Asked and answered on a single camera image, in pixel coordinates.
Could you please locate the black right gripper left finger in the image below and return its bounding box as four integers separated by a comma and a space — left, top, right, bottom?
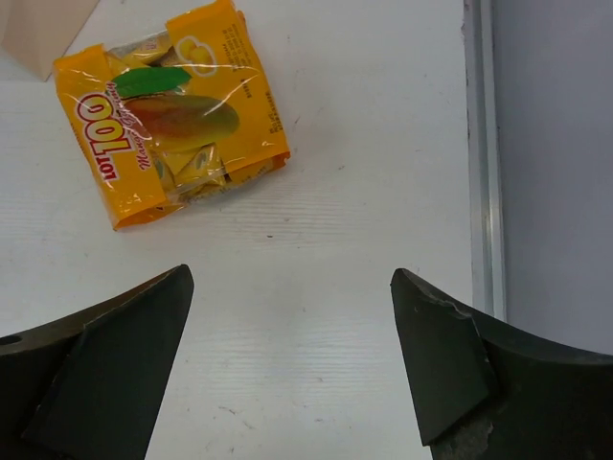
1, 264, 193, 459

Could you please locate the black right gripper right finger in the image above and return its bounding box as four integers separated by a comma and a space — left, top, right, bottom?
391, 268, 612, 459

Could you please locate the yellow mango candy bag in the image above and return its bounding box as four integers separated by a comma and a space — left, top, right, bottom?
54, 1, 290, 229

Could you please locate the cream paper bag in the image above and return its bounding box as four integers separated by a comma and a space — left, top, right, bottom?
1, 0, 99, 81

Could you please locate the aluminium table edge rail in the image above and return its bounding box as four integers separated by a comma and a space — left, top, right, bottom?
463, 0, 507, 321

